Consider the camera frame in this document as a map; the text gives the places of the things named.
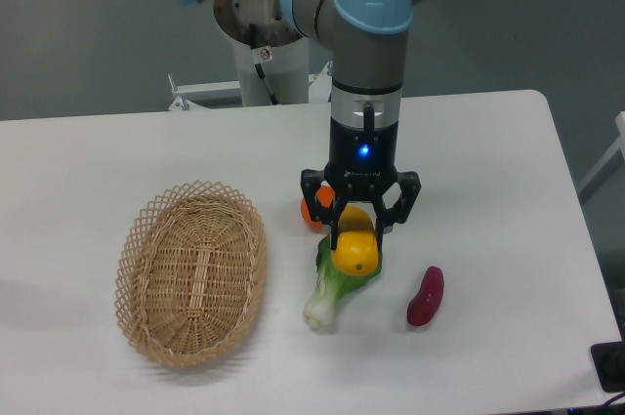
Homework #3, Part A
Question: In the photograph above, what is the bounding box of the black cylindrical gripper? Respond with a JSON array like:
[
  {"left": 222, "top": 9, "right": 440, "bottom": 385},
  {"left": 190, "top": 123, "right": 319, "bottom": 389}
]
[{"left": 300, "top": 118, "right": 421, "bottom": 251}]

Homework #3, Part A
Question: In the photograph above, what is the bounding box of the yellow toy mango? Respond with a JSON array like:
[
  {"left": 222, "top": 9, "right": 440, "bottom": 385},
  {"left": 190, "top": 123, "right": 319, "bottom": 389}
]
[{"left": 331, "top": 204, "right": 379, "bottom": 276}]

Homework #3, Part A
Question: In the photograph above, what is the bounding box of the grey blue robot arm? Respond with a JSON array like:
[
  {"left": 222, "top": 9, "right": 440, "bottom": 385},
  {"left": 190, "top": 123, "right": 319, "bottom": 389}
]
[{"left": 178, "top": 0, "right": 424, "bottom": 236}]

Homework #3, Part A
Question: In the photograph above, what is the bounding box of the woven wicker oval basket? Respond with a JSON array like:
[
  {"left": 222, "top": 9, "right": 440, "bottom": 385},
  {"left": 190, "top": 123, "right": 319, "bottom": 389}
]
[{"left": 114, "top": 181, "right": 267, "bottom": 367}]

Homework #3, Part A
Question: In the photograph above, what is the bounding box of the orange toy tangerine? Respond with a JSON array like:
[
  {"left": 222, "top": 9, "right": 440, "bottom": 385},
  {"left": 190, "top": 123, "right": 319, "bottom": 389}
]
[{"left": 299, "top": 185, "right": 337, "bottom": 230}]

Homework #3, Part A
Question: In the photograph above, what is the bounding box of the green toy bok choy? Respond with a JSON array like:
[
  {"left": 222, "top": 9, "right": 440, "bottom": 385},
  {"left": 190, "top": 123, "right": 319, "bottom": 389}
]
[{"left": 303, "top": 235, "right": 383, "bottom": 329}]

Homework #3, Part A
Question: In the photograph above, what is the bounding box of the purple toy sweet potato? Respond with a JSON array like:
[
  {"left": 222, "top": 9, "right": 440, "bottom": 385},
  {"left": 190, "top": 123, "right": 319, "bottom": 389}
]
[{"left": 406, "top": 266, "right": 444, "bottom": 327}]

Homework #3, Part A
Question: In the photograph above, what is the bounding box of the black device at table edge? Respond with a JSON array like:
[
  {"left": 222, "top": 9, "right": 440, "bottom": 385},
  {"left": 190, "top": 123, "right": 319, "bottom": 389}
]
[{"left": 590, "top": 341, "right": 624, "bottom": 393}]

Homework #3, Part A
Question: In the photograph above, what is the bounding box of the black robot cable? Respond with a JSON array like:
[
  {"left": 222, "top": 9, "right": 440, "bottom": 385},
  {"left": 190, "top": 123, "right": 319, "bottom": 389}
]
[{"left": 248, "top": 22, "right": 280, "bottom": 106}]

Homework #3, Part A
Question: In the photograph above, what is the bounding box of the white furniture frame right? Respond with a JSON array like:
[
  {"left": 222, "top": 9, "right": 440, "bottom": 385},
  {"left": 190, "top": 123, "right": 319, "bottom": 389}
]
[{"left": 576, "top": 111, "right": 624, "bottom": 205}]

